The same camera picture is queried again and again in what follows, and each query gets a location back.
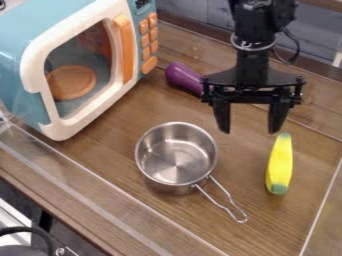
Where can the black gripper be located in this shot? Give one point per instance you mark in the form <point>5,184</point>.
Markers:
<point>252,82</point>

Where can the yellow toy banana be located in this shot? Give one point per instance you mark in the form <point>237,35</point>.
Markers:
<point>279,166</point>

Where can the silver pot with wire handle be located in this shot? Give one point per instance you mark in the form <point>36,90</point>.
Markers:
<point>176,156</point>

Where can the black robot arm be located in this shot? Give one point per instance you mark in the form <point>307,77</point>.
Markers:
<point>259,20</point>

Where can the purple toy eggplant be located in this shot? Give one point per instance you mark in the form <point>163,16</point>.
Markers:
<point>181,76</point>

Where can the orange microwave turntable plate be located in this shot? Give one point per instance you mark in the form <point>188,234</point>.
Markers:
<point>70,81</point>

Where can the blue toy microwave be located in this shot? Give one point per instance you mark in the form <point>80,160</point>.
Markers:
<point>108,35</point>

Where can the clear acrylic barrier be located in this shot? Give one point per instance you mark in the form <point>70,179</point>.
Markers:
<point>109,218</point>

